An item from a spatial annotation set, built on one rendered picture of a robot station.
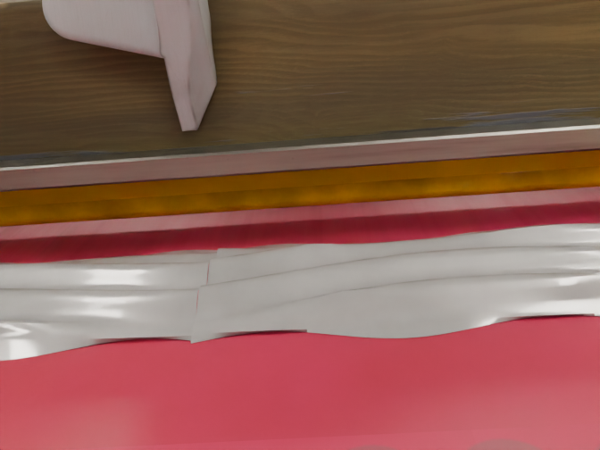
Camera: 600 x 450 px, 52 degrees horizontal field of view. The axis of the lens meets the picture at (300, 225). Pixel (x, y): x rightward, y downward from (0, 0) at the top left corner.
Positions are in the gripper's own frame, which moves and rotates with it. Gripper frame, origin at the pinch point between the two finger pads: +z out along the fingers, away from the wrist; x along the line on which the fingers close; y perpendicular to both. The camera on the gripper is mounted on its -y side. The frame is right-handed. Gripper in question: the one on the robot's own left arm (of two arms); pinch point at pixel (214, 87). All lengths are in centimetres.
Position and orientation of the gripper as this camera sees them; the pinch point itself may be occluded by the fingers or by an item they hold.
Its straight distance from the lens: 27.5
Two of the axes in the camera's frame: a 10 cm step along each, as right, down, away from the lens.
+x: -0.2, 3.6, -9.3
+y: -10.0, 0.6, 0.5
